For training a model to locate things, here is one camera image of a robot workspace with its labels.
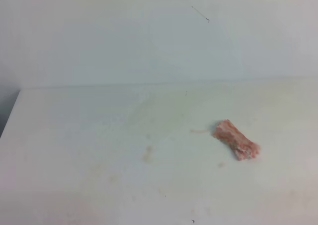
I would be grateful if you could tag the pink striped rag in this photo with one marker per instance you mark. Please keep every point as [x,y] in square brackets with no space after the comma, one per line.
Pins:
[241,146]

